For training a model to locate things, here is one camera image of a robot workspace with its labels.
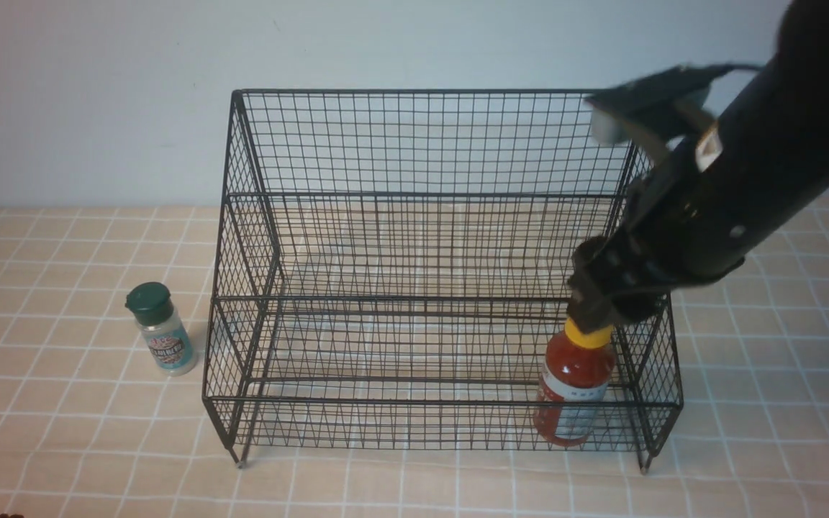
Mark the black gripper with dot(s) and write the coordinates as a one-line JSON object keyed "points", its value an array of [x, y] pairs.
{"points": [[619, 278]]}

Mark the red sauce bottle yellow cap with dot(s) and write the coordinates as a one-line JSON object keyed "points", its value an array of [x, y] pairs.
{"points": [[575, 374]]}

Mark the green-capped seasoning shaker bottle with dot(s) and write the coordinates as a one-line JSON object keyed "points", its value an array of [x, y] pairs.
{"points": [[161, 328]]}

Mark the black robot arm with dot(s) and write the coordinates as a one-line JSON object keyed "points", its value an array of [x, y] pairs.
{"points": [[718, 185]]}

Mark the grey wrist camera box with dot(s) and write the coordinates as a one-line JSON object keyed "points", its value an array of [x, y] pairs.
{"points": [[650, 102]]}

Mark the black wire mesh shelf rack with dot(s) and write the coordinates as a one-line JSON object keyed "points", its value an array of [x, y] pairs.
{"points": [[390, 265]]}

